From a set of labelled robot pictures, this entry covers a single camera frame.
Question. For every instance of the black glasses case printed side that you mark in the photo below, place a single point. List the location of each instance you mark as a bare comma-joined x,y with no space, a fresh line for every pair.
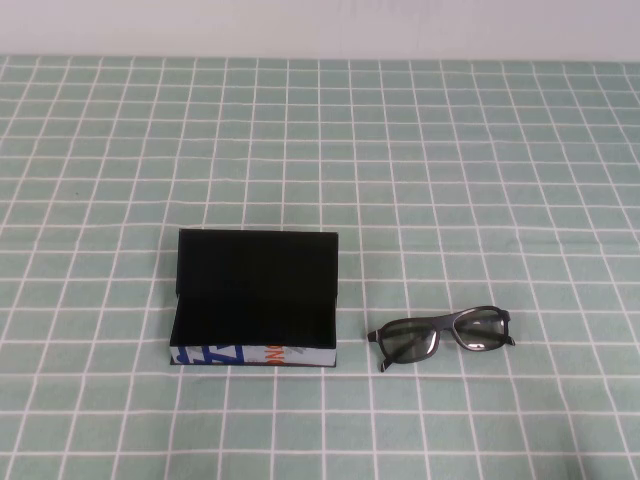
250,270

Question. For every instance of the black framed glasses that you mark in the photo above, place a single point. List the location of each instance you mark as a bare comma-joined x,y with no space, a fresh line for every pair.
410,341

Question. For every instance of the green checked tablecloth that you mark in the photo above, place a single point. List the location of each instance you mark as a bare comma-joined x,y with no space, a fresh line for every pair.
450,200

